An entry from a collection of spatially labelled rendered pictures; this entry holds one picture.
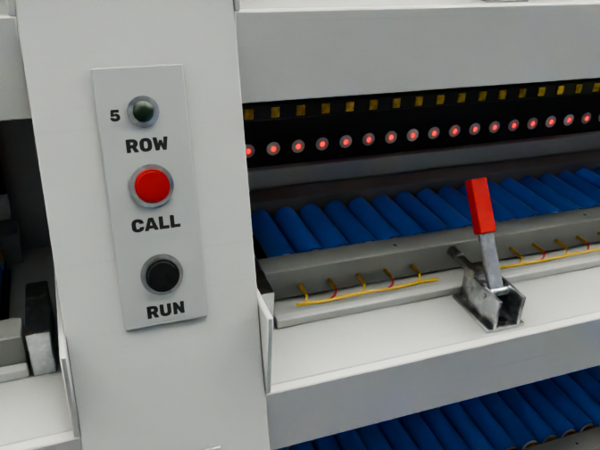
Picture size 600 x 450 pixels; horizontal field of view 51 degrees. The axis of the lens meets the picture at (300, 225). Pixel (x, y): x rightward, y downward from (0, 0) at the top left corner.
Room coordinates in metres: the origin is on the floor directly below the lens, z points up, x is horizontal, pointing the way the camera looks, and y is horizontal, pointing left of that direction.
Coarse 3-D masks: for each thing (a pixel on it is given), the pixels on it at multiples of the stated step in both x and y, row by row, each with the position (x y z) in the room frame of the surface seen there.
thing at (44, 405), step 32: (32, 256) 0.43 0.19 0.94; (32, 288) 0.35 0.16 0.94; (32, 320) 0.32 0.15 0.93; (32, 352) 0.31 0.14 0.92; (64, 352) 0.27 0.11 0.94; (0, 384) 0.31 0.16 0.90; (32, 384) 0.31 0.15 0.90; (64, 384) 0.27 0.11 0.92; (0, 416) 0.29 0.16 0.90; (32, 416) 0.29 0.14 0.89; (64, 416) 0.29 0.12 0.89; (0, 448) 0.27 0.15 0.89; (32, 448) 0.27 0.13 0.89; (64, 448) 0.28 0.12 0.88
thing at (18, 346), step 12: (0, 324) 0.32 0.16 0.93; (12, 324) 0.32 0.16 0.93; (0, 336) 0.31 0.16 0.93; (12, 336) 0.31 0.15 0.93; (24, 336) 0.32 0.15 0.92; (0, 348) 0.31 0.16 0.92; (12, 348) 0.31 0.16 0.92; (24, 348) 0.32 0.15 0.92; (0, 360) 0.31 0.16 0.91; (12, 360) 0.32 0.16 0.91; (24, 360) 0.32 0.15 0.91
